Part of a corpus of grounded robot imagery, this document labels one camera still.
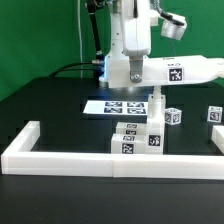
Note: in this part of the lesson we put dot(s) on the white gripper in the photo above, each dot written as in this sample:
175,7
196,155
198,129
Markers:
136,32

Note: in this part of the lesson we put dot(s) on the white H-shaped chair back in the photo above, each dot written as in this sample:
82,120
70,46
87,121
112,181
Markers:
166,71

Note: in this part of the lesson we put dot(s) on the white chair seat part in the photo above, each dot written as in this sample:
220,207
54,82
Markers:
155,125

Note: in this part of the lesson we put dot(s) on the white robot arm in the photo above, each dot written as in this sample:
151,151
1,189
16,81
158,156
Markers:
116,46

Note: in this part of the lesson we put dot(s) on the white tag base sheet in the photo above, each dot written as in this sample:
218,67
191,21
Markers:
126,108

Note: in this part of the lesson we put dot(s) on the white tagged cube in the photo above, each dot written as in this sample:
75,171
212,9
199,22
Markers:
214,114
173,116

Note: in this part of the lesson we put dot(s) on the white tagged cube far right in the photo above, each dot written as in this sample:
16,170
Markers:
214,114

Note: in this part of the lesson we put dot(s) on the white block right edge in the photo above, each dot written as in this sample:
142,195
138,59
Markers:
218,137

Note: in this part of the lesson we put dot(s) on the white U-shaped fence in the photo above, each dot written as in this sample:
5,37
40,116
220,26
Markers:
19,158

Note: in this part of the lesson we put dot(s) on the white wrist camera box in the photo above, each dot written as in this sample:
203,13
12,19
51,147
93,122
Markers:
174,26

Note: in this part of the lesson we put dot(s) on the black camera pole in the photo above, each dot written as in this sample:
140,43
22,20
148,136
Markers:
98,12

